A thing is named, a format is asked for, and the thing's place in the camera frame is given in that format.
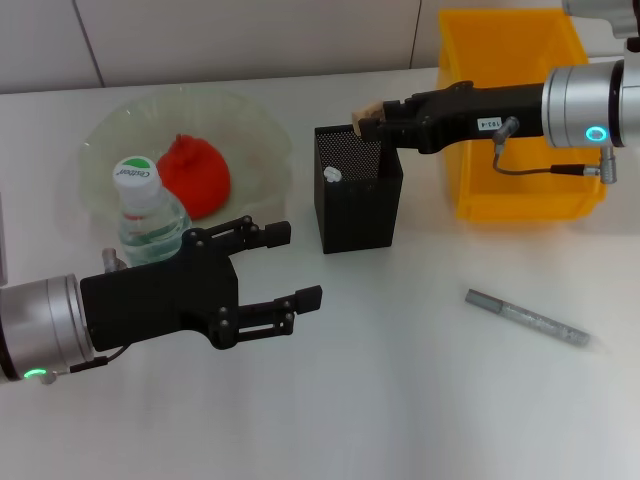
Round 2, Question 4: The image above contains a yellow plastic bin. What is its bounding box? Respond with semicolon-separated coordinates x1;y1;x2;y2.
432;7;620;223

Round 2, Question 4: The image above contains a grey glitter pen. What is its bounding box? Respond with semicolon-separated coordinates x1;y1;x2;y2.
464;288;593;349

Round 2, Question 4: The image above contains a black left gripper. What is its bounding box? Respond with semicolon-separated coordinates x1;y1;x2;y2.
79;215;323;351

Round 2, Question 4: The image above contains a clear glass fruit plate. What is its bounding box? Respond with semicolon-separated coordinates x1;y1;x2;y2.
79;87;295;237

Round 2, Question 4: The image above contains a left gripper cable with plugs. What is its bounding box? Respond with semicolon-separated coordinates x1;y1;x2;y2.
37;248;130;386

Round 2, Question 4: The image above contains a red orange fruit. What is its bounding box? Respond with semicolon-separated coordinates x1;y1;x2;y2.
155;132;233;222

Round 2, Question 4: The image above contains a right gripper cable with plugs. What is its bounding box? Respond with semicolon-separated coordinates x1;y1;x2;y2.
492;116;619;185

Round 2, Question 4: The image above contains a gripper cable with plugs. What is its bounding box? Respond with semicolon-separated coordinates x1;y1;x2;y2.
37;248;130;386
492;116;619;185

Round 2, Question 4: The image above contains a tan eraser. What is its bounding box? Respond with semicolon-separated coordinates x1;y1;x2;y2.
351;101;385;135

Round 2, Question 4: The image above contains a clear green-label water bottle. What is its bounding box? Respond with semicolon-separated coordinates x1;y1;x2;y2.
112;155;194;268

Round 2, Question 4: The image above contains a black mesh pen holder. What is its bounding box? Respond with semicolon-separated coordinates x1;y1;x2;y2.
313;124;405;255

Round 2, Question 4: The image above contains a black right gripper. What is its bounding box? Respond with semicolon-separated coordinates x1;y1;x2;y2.
360;81;549;155

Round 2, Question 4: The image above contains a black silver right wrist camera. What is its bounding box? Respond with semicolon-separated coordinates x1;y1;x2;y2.
560;0;640;40

